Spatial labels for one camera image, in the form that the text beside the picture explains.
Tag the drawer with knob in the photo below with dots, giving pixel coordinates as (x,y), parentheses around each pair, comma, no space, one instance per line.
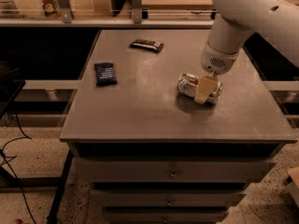
(164,216)
(168,197)
(201,171)

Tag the orange printed bag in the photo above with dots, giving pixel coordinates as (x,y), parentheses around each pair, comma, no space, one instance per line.
(51,8)

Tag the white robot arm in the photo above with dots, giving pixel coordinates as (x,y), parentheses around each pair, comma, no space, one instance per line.
(277,21)

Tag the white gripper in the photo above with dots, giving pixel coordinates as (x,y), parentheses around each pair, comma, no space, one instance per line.
(215,62)

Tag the dark blue rxbar wrapper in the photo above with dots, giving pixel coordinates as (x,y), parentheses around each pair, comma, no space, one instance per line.
(105,74)

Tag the grey drawer cabinet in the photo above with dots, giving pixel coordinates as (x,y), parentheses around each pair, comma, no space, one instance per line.
(144,117)

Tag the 7up soda can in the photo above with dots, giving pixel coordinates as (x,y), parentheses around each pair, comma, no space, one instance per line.
(187,85)

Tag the black chocolate rxbar wrapper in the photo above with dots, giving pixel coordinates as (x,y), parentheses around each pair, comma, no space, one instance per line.
(147,45)

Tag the bottom drawer with knob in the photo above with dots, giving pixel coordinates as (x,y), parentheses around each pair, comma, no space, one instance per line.
(164,216)

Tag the metal shelf rail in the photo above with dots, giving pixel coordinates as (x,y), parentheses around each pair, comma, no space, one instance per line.
(108,24)

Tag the black table at left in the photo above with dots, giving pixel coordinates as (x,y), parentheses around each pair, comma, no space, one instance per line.
(11,84)

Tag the top drawer with knob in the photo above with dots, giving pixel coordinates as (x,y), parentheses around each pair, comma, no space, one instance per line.
(201,171)

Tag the middle drawer with knob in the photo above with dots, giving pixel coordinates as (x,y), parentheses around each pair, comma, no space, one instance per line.
(168,197)

